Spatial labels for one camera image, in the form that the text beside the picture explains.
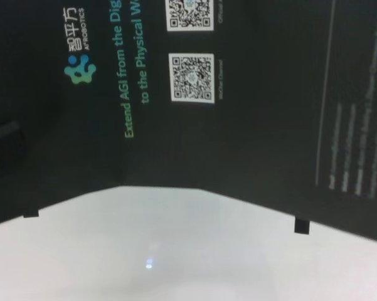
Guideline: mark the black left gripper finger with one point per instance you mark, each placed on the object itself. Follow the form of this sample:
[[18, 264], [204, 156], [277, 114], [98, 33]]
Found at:
[[3, 133]]

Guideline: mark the black printed tote bag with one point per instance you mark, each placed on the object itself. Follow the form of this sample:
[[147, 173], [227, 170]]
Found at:
[[238, 141]]

